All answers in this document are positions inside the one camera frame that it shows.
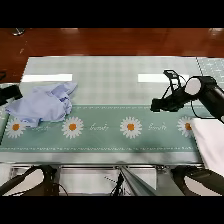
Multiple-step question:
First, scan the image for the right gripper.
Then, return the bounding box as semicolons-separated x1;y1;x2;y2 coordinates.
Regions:
150;87;188;114

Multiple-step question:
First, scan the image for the light blue shirt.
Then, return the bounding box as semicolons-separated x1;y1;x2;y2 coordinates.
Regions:
4;81;79;128

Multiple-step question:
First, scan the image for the white garment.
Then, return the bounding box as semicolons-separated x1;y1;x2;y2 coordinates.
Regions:
189;116;224;178

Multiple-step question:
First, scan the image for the black cable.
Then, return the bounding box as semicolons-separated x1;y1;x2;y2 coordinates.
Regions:
190;99;214;120
104;171;127;197

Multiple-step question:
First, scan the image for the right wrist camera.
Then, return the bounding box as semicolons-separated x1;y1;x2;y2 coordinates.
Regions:
162;69;184;98

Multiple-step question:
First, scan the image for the silver frame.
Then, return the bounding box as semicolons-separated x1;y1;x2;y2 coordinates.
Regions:
0;161;224;197

